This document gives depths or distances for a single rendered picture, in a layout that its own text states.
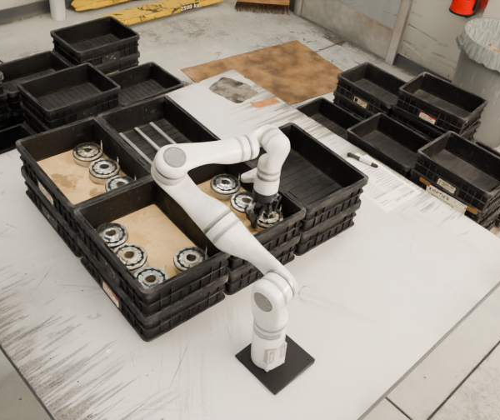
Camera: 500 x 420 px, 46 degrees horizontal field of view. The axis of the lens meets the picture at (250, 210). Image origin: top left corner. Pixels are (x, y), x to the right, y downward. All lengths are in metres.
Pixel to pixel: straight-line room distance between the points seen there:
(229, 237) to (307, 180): 0.72
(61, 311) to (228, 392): 0.56
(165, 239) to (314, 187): 0.59
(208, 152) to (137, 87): 1.93
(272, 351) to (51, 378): 0.60
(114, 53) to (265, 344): 2.23
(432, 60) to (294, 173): 2.75
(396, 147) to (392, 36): 1.74
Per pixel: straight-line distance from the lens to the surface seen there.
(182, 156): 1.53
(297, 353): 1.77
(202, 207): 1.52
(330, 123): 3.53
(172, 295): 1.68
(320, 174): 2.19
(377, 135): 3.32
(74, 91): 3.22
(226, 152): 1.59
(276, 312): 1.51
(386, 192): 2.40
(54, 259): 2.01
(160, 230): 1.89
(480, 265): 2.25
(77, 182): 2.09
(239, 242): 1.50
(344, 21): 5.14
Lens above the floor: 2.15
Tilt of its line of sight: 42 degrees down
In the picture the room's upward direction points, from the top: 8 degrees clockwise
